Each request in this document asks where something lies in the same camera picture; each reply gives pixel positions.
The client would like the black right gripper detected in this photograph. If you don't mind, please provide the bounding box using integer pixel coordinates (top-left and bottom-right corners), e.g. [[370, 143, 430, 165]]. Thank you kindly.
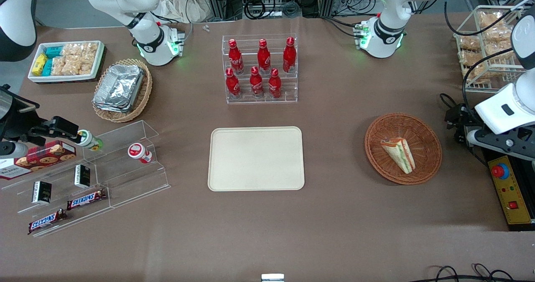
[[0, 88, 82, 145]]

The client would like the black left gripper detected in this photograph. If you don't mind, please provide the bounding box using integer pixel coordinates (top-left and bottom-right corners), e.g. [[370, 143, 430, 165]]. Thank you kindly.
[[444, 104, 477, 129]]

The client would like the triangle sandwich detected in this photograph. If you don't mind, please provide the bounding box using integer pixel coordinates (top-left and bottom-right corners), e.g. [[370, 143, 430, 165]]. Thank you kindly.
[[380, 137, 416, 175]]

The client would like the round brown wicker basket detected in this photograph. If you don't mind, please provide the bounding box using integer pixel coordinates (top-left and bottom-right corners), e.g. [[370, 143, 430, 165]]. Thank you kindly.
[[364, 113, 443, 185]]

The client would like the white rectangular snack tray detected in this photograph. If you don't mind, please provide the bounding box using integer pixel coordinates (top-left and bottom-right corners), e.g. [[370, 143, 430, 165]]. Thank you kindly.
[[28, 41, 105, 84]]

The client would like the oval light wicker basket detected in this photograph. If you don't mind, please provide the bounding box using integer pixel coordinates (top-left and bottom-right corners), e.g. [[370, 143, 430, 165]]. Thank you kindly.
[[92, 58, 153, 123]]

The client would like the beige plastic tray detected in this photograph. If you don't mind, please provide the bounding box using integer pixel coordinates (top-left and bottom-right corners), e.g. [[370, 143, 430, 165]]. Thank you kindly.
[[208, 126, 305, 191]]

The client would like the green capped small bottle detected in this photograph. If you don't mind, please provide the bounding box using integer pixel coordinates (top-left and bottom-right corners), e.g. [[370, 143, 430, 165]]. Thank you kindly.
[[77, 130, 103, 152]]

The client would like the red tartan cookie box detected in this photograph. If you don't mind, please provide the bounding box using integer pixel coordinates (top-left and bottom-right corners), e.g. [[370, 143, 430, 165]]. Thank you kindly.
[[0, 141, 77, 180]]

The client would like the small black box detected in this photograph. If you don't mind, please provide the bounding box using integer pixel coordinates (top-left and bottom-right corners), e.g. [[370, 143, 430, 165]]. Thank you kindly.
[[74, 165, 91, 189], [32, 181, 52, 204]]

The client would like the clear bag of crackers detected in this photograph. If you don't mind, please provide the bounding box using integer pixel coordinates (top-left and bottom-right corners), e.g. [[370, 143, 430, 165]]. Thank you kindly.
[[81, 42, 99, 75], [62, 43, 83, 76], [51, 56, 67, 76]]

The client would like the stack of foil trays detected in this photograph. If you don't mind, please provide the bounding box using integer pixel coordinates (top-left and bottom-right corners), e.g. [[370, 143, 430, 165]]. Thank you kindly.
[[93, 64, 145, 113]]

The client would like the yellow snack packet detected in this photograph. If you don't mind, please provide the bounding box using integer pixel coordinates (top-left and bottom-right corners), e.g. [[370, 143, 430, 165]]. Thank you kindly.
[[32, 53, 48, 76]]

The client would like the Snickers chocolate bar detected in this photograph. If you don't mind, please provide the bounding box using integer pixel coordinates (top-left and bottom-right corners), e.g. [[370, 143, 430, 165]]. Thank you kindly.
[[28, 209, 67, 235], [67, 189, 107, 211]]

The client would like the bagged fried snack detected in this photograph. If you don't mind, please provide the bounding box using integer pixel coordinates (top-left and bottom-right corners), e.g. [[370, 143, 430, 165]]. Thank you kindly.
[[478, 10, 513, 28], [481, 26, 514, 45], [459, 36, 481, 52]]

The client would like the clear acrylic stepped shelf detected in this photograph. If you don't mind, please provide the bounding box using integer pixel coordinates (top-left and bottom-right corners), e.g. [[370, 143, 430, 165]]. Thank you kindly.
[[0, 120, 171, 237]]

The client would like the red capped small bottle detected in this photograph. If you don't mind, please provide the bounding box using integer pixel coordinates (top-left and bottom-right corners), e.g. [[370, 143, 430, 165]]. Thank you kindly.
[[128, 143, 153, 164]]

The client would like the yellow emergency stop box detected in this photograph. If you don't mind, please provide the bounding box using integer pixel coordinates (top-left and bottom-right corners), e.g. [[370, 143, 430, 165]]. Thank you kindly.
[[488, 155, 535, 231]]

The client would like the clear acrylic bottle rack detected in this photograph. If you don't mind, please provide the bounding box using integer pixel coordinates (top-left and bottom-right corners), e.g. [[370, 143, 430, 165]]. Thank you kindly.
[[222, 33, 298, 104]]

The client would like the red cola bottle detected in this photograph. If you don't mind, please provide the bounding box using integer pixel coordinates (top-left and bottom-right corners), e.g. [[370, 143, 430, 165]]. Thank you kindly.
[[226, 68, 241, 99], [268, 68, 282, 99], [228, 39, 245, 75], [283, 37, 297, 74], [257, 39, 271, 74], [250, 66, 265, 99]]

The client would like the beige cloth bag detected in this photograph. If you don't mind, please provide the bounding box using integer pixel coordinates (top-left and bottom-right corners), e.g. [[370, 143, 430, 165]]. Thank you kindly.
[[158, 0, 212, 23]]

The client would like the black cable loop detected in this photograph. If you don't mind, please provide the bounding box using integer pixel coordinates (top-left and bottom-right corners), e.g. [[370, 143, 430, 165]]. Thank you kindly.
[[439, 93, 460, 112]]

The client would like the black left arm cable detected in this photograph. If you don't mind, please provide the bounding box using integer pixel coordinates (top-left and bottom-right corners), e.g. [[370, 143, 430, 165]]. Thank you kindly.
[[444, 0, 525, 107]]

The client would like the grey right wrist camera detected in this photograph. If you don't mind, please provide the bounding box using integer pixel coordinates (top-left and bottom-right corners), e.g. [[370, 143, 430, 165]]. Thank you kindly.
[[0, 142, 29, 158]]

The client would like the white wire rack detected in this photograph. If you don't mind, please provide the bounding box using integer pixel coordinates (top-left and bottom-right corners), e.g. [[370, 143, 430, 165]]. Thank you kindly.
[[454, 5, 535, 93]]

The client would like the black base power cable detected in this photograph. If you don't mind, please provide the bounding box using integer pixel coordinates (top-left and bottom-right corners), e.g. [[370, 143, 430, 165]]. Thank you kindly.
[[321, 16, 361, 38]]

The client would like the black floor cable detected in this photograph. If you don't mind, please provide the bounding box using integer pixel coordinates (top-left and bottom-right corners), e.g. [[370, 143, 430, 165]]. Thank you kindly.
[[418, 263, 515, 282]]

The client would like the aluminium frame post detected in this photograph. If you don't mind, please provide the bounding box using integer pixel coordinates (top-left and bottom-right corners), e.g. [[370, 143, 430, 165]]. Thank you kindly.
[[204, 0, 229, 22]]

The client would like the black cable bundle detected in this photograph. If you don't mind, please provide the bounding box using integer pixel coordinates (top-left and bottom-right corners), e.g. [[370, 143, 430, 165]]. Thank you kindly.
[[242, 0, 302, 20]]

